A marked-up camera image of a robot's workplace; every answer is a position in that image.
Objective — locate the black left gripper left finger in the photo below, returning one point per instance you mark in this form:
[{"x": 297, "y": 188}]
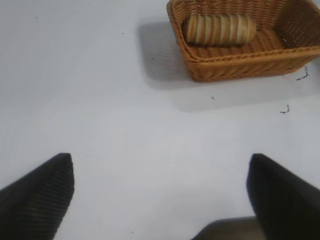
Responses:
[{"x": 35, "y": 200}]

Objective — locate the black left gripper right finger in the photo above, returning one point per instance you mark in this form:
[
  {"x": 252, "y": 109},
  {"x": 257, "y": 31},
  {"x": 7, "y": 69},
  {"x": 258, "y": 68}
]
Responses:
[{"x": 287, "y": 200}]

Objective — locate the long striped twisted bread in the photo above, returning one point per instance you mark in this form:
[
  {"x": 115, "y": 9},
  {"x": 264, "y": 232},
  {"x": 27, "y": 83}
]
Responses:
[{"x": 220, "y": 28}]

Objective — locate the brown woven wicker basket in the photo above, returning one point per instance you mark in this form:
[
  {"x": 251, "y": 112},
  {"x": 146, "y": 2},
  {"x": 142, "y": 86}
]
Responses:
[{"x": 250, "y": 65}]

